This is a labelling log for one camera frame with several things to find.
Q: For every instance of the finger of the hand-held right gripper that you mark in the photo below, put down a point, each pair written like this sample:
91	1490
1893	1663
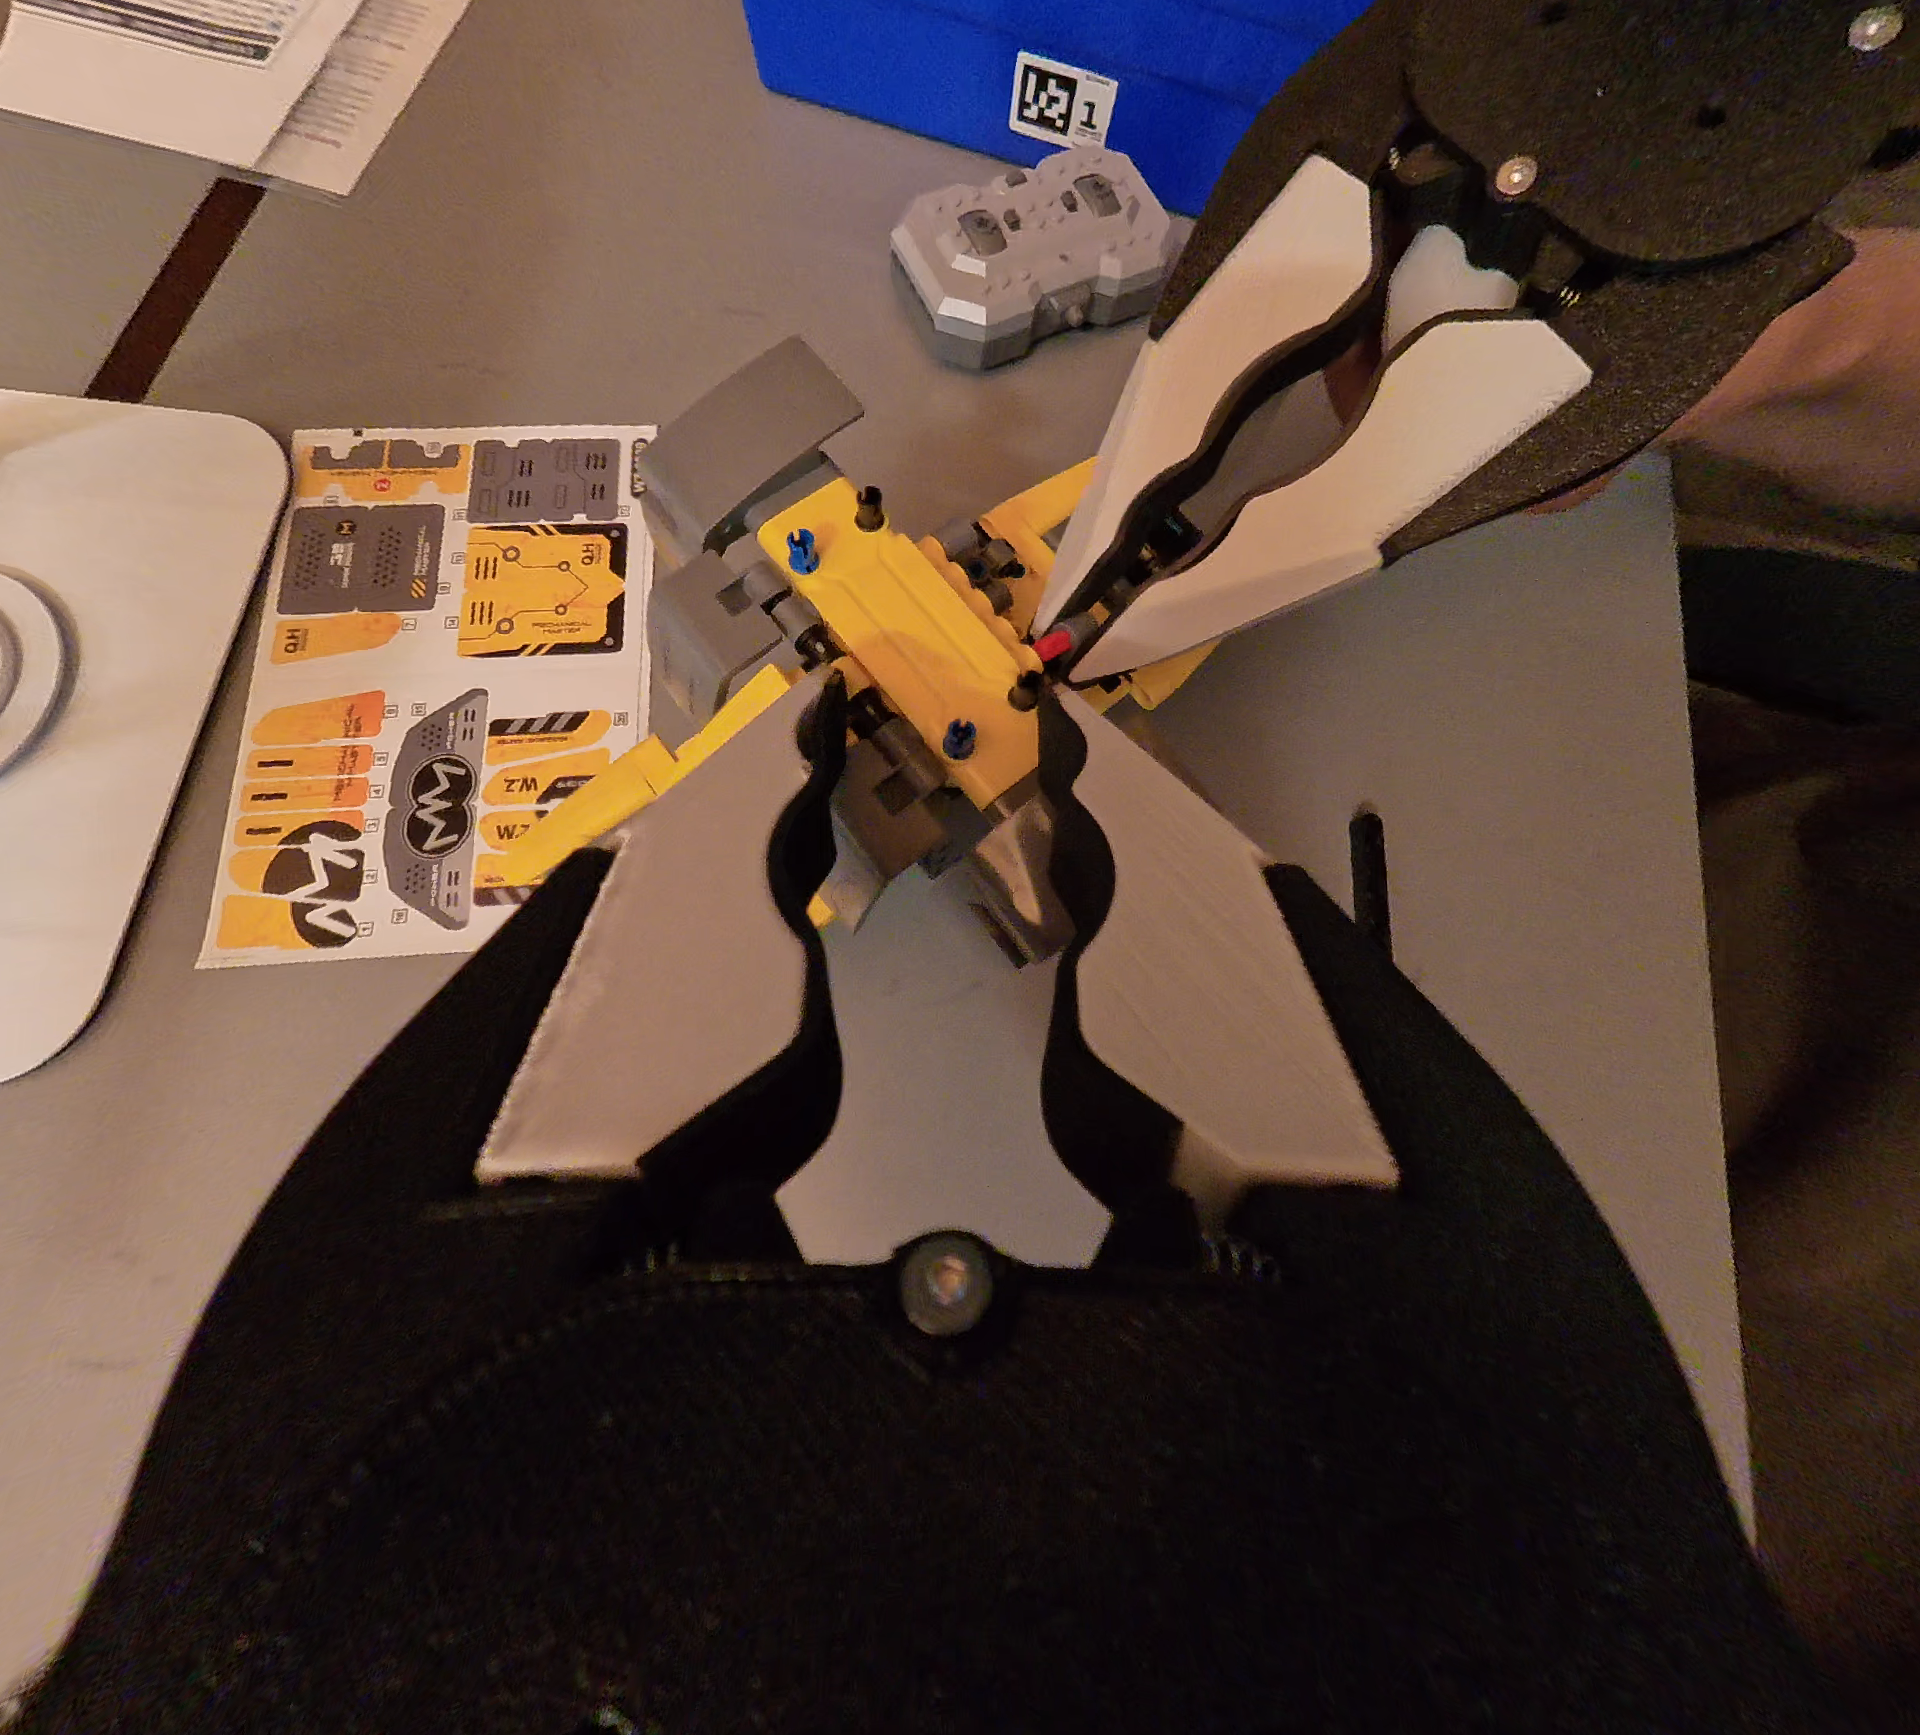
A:
1396	446
1199	341

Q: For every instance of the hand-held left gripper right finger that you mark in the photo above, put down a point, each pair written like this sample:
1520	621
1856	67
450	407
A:
1230	1015

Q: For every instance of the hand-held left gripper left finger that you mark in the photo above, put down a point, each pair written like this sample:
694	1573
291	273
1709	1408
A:
661	1000

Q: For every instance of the short black toy beam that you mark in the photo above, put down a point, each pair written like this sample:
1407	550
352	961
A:
1366	867

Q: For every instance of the red black toy axle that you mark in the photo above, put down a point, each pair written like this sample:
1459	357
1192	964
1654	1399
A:
1054	647

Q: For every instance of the yellow toy brick vehicle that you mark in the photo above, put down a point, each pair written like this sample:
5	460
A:
915	596

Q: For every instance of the person's right forearm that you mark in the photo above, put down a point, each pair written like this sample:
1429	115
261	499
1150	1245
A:
1830	386

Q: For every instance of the grey toy remote control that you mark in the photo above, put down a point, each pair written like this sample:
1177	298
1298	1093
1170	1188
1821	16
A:
1037	265

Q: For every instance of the yellow grey sticker sheet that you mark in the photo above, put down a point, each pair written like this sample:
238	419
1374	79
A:
377	596

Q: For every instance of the white document stand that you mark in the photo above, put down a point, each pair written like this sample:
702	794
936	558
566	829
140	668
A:
150	716

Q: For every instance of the person's grey trousers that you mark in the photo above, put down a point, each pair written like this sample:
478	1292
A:
1830	1093

